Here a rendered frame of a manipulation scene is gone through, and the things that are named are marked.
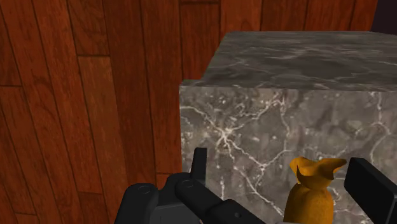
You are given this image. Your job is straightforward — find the grey marble robot stand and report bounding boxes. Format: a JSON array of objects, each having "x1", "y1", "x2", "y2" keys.
[{"x1": 179, "y1": 30, "x2": 397, "y2": 224}]

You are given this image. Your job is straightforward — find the orange animal figure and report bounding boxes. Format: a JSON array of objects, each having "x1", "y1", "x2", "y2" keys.
[{"x1": 282, "y1": 156, "x2": 347, "y2": 224}]

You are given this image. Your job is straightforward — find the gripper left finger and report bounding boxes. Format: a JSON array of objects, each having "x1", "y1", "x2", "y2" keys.
[{"x1": 114, "y1": 147, "x2": 267, "y2": 224}]

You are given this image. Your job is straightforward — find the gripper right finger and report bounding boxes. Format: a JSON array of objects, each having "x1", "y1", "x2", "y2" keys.
[{"x1": 343, "y1": 157, "x2": 397, "y2": 224}]

